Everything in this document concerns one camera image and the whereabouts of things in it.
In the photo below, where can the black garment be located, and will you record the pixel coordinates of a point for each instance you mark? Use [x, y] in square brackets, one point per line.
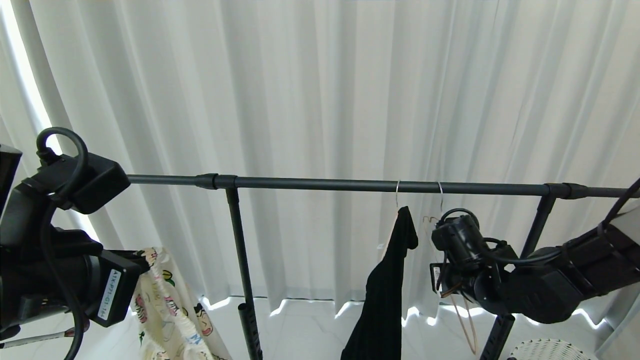
[380, 300]

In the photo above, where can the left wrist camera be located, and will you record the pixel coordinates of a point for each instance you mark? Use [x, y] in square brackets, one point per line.
[95, 180]

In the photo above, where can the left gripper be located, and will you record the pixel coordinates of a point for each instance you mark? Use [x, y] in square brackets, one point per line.
[112, 290]

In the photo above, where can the white curtain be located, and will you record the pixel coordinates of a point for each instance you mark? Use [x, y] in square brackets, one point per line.
[325, 75]

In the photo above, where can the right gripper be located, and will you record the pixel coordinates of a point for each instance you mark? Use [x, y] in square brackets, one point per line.
[470, 290]

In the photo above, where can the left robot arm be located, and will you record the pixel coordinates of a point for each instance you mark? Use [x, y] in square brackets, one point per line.
[25, 260]

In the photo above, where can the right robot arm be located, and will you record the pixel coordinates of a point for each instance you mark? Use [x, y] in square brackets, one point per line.
[560, 285]

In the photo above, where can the pink clothes hanger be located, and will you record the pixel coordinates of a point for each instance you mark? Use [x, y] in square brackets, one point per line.
[441, 197]
[397, 192]

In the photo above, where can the black clothes rack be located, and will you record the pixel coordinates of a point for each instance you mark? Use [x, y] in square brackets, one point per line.
[325, 184]

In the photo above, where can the white laundry basket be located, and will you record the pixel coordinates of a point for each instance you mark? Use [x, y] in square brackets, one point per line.
[550, 350]

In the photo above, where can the cream printed garment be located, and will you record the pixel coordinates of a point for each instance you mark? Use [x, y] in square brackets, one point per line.
[170, 310]

